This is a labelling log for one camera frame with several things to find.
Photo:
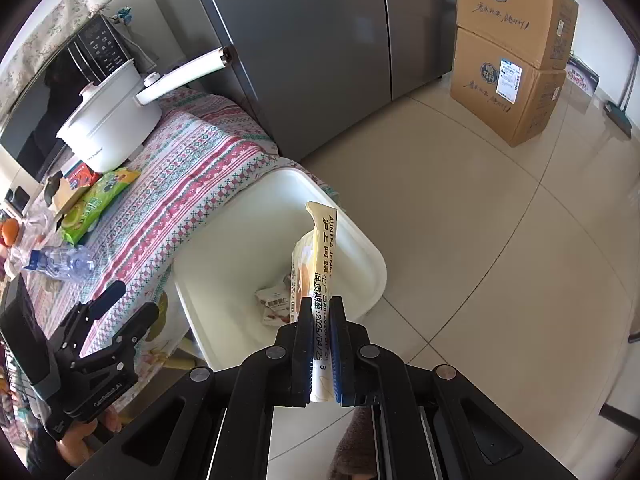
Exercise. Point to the red green patterned tablecloth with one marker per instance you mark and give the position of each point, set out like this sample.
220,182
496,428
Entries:
200,170

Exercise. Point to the small tangerine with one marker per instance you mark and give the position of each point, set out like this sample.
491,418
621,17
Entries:
10,232

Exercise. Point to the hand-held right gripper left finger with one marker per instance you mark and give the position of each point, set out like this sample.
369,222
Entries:
303,355

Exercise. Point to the teal plastic clip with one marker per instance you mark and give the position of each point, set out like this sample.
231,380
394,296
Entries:
123,15

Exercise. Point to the person's left hand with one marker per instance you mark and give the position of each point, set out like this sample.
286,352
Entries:
75,444

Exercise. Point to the brown fuzzy slipper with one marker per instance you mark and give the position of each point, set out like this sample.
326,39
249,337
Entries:
355,442

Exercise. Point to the white crumpled wrapper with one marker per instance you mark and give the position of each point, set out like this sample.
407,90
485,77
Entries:
274,306

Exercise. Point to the grey refrigerator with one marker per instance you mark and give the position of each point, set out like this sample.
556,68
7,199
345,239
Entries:
300,35

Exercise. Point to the dark wooden furniture leg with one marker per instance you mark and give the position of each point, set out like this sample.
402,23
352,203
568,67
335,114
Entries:
617,414

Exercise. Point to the cream yellow snack wrapper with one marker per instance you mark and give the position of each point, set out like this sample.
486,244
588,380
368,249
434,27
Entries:
325,240

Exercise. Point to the black router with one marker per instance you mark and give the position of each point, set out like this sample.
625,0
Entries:
618,116

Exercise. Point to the floral microwave cover cloth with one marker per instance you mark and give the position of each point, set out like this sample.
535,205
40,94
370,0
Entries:
45,25

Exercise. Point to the crushed clear plastic bottle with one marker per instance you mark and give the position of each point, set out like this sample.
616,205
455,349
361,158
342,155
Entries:
65,261

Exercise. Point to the black microwave oven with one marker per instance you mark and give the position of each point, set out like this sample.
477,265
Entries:
30,120

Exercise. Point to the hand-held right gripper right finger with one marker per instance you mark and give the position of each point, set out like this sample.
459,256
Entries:
338,355

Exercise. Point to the brown cardboard box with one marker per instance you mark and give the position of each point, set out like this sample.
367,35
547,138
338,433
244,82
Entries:
505,5
492,105

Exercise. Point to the white plastic trash bin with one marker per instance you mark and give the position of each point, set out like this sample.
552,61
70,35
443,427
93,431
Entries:
225,270

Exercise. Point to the small white blue printed box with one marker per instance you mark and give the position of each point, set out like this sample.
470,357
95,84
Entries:
582,78

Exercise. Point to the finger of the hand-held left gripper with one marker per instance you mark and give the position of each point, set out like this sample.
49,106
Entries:
111,294
145,317

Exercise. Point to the green snack packet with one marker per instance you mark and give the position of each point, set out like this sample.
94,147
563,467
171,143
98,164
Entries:
95,205

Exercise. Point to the torn snack packet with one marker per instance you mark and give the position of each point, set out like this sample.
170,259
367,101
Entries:
82,178

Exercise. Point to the white electric cooking pot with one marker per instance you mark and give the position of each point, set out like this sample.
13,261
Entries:
110,125

